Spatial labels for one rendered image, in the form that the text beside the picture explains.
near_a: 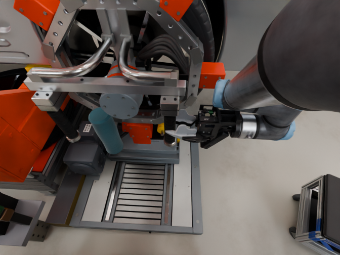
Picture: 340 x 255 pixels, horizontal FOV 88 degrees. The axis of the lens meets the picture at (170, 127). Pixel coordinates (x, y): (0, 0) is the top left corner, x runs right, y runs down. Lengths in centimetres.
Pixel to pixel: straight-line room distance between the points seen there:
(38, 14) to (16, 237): 82
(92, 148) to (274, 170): 130
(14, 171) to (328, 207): 144
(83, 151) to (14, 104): 38
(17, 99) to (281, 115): 96
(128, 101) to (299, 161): 147
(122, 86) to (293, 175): 144
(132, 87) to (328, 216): 108
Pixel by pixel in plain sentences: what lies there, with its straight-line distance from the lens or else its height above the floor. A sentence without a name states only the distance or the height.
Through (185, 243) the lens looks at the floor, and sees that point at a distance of 128.
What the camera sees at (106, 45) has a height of 101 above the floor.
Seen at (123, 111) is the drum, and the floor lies 83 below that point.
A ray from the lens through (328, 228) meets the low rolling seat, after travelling 119.
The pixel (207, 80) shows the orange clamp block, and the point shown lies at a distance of 69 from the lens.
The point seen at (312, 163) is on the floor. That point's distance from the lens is 179.
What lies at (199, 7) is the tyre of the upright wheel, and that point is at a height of 106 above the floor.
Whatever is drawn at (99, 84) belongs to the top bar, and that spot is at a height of 98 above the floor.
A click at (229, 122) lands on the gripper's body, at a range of 52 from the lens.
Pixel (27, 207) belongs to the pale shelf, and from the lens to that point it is 105.
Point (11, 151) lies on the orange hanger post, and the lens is 93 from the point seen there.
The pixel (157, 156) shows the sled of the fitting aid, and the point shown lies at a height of 15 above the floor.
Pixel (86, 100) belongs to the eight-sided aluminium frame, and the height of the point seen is 73.
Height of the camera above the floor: 127
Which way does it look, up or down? 53 degrees down
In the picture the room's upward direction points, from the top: straight up
